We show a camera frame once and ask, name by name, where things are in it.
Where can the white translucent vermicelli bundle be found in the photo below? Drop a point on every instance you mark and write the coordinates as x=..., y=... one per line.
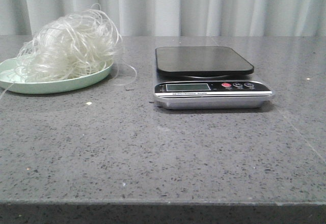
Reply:
x=78, y=44

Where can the black silver kitchen scale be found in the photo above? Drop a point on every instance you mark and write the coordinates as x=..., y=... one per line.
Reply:
x=206, y=77

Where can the white pleated curtain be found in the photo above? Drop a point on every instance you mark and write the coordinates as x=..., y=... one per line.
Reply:
x=177, y=17

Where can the light green round plate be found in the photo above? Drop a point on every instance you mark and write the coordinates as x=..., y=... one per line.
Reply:
x=13, y=82

